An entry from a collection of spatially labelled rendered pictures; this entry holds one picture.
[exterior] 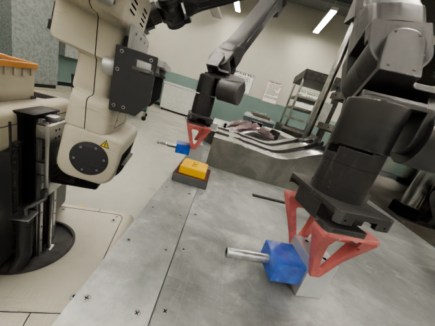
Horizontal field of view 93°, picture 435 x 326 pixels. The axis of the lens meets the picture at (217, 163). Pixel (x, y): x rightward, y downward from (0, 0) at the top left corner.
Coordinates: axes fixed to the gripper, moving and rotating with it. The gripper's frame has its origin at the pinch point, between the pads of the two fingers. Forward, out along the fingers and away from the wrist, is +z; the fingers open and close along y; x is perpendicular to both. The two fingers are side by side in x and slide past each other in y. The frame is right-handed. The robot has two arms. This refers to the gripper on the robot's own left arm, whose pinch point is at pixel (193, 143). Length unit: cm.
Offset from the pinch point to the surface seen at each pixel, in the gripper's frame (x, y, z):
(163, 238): 5.2, -36.5, 5.0
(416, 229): -82, -14, 8
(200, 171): -1.0, -18.3, 1.2
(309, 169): -33.5, -10.3, -3.3
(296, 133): -272, 372, 10
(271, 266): -7.7, -42.7, 2.1
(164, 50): 87, 801, -120
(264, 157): -20.2, -7.1, -2.8
